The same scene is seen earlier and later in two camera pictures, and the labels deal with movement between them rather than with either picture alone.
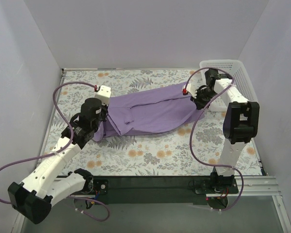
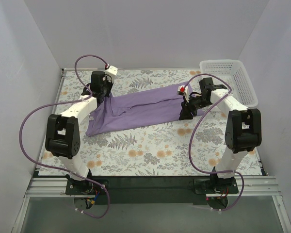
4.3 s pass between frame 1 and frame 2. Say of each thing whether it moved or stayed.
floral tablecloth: stayed
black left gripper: moved
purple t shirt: moved
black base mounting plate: stayed
